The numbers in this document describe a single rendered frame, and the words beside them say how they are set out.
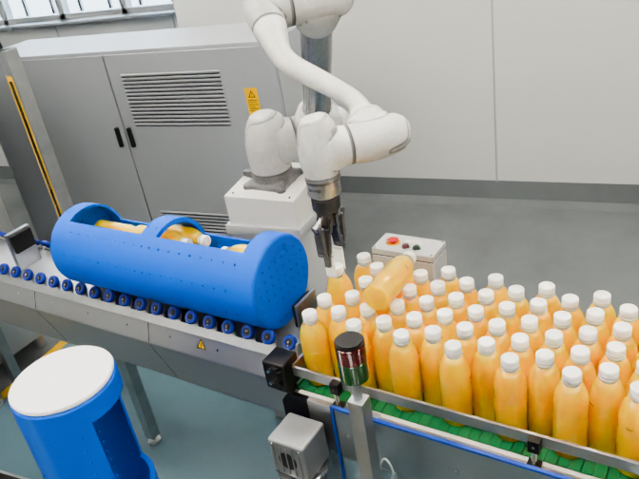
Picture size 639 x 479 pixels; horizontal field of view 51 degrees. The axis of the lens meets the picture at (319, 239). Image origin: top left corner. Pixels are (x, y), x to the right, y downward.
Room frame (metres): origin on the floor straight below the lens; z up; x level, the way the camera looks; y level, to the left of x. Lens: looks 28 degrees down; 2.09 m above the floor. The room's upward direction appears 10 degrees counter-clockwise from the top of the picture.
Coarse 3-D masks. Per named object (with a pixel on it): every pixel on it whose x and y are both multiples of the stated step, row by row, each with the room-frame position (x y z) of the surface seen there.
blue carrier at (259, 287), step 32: (64, 224) 2.09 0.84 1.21; (160, 224) 1.90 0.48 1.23; (192, 224) 1.99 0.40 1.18; (64, 256) 2.03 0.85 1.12; (96, 256) 1.94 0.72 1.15; (128, 256) 1.86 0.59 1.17; (160, 256) 1.79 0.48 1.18; (192, 256) 1.73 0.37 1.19; (224, 256) 1.67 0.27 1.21; (256, 256) 1.63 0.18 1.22; (288, 256) 1.71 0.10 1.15; (128, 288) 1.87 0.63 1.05; (160, 288) 1.77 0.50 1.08; (192, 288) 1.69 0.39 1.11; (224, 288) 1.62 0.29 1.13; (256, 288) 1.58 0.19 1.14; (288, 288) 1.69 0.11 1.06; (256, 320) 1.57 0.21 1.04; (288, 320) 1.66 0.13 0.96
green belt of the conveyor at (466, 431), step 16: (304, 384) 1.44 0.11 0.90; (400, 416) 1.25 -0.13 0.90; (416, 416) 1.24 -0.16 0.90; (432, 416) 1.23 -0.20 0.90; (448, 432) 1.17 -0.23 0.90; (464, 432) 1.16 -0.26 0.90; (480, 432) 1.16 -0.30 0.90; (512, 448) 1.10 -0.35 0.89; (544, 448) 1.08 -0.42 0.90; (560, 464) 1.03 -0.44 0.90; (576, 464) 1.02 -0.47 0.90; (592, 464) 1.01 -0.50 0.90
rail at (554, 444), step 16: (384, 400) 1.26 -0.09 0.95; (400, 400) 1.23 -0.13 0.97; (416, 400) 1.21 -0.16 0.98; (448, 416) 1.16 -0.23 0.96; (464, 416) 1.14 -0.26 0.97; (496, 432) 1.10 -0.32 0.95; (512, 432) 1.08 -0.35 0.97; (528, 432) 1.06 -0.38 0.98; (560, 448) 1.01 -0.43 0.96; (576, 448) 1.00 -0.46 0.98; (608, 464) 0.96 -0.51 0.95; (624, 464) 0.94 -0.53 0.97
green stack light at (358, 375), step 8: (344, 368) 1.09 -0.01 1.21; (352, 368) 1.09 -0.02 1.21; (360, 368) 1.09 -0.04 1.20; (368, 368) 1.11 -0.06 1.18; (344, 376) 1.10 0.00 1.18; (352, 376) 1.09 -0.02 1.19; (360, 376) 1.09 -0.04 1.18; (368, 376) 1.10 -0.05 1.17; (344, 384) 1.10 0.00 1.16; (352, 384) 1.09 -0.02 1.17; (360, 384) 1.09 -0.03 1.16
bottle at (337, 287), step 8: (344, 272) 1.57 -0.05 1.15; (328, 280) 1.57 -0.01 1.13; (336, 280) 1.55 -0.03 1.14; (344, 280) 1.55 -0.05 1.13; (328, 288) 1.56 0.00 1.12; (336, 288) 1.54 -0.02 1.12; (344, 288) 1.54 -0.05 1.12; (352, 288) 1.56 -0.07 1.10; (336, 296) 1.54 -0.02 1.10; (344, 296) 1.54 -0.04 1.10; (336, 304) 1.54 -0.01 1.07
